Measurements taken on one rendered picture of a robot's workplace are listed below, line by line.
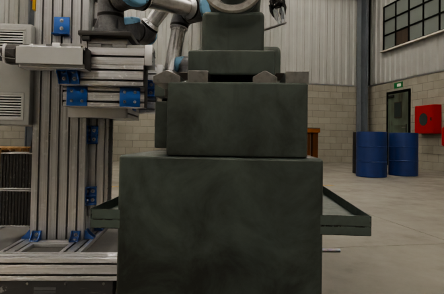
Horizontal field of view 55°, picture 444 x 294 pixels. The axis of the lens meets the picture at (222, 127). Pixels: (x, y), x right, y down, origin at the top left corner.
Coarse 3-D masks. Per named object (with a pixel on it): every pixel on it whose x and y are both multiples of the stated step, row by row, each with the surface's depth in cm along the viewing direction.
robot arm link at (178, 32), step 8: (176, 16) 215; (176, 24) 215; (184, 24) 216; (176, 32) 215; (184, 32) 218; (176, 40) 214; (168, 48) 215; (176, 48) 214; (168, 56) 214; (176, 56) 213; (168, 64) 212; (176, 72) 213
